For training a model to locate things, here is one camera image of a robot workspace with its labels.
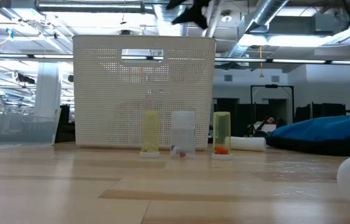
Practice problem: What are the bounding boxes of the clear pill vial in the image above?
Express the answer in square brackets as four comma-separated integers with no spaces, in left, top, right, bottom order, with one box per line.
[170,110,196,160]

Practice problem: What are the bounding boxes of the yellow vial with orange pills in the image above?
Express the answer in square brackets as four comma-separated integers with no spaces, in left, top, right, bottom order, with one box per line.
[211,111,234,161]

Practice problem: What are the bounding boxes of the yellow pill vial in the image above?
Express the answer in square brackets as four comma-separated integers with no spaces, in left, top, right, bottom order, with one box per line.
[139,110,161,159]

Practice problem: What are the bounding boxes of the white perforated plastic basket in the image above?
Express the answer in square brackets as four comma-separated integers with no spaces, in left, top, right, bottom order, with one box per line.
[72,34,217,149]

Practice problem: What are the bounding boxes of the blue fabric pouch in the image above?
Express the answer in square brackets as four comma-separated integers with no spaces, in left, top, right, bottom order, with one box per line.
[269,113,350,157]

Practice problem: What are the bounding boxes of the clear plastic container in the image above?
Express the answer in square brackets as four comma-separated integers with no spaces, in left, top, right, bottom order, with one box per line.
[0,93,62,151]

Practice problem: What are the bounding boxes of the yellow hanging cord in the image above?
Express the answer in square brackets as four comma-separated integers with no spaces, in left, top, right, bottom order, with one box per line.
[258,45,265,78]

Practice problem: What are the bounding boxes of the black metal stand frame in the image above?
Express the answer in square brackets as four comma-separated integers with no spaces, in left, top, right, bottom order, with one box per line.
[250,84,295,136]

